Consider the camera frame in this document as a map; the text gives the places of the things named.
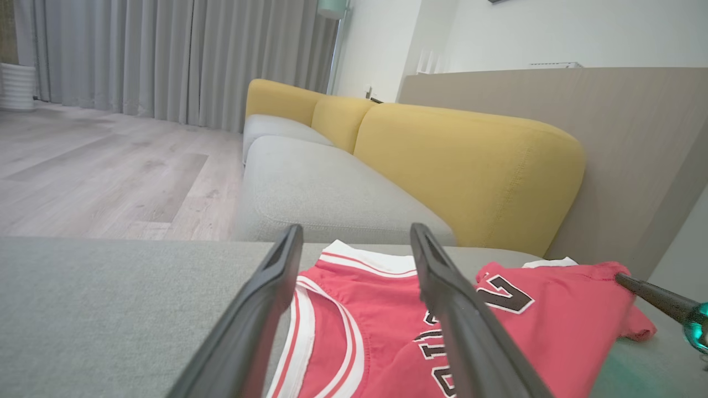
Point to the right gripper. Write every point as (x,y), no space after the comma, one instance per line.
(699,329)

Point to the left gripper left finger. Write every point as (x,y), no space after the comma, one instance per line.
(249,331)

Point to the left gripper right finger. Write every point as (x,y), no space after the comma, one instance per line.
(475,348)

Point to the red and white shorts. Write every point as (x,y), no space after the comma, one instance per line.
(387,331)

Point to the yellow sofa back cushion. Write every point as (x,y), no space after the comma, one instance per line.
(282,102)
(470,171)
(340,121)

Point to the flat white box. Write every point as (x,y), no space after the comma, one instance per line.
(553,65)

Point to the grey pleated curtain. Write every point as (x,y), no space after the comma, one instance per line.
(166,55)

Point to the floor lamp pale green shade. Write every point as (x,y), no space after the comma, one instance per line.
(332,8)

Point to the white ribbed round appliance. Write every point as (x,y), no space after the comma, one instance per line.
(16,88)

